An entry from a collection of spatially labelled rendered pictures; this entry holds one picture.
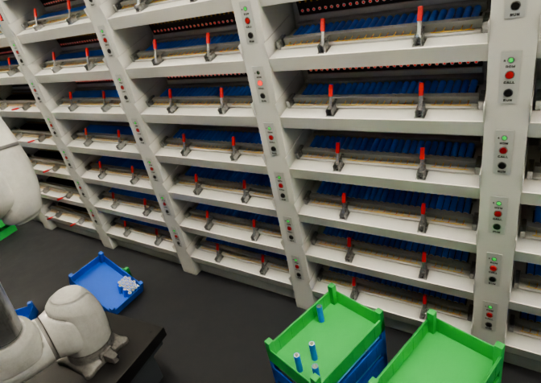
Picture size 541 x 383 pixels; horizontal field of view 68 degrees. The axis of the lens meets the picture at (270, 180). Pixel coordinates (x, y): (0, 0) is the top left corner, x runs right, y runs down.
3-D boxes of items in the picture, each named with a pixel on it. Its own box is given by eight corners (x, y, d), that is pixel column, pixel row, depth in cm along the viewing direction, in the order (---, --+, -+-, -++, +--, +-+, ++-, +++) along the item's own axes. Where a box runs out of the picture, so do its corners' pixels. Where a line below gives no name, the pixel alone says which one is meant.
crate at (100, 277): (143, 290, 209) (143, 282, 204) (112, 319, 195) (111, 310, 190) (101, 259, 218) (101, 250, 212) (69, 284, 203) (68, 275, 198)
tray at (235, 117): (260, 127, 142) (250, 105, 136) (145, 122, 174) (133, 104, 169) (285, 94, 153) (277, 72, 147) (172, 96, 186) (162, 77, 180)
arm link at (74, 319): (119, 337, 141) (100, 288, 132) (67, 372, 131) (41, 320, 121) (101, 316, 152) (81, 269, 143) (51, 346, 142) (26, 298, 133)
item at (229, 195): (279, 217, 159) (268, 193, 151) (171, 198, 192) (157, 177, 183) (300, 182, 171) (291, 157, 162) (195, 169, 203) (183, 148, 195)
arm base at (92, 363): (97, 385, 131) (91, 372, 129) (55, 363, 142) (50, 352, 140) (138, 343, 145) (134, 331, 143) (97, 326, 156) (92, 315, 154)
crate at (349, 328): (320, 401, 106) (315, 382, 102) (268, 359, 120) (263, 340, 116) (385, 329, 122) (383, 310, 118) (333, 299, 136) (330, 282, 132)
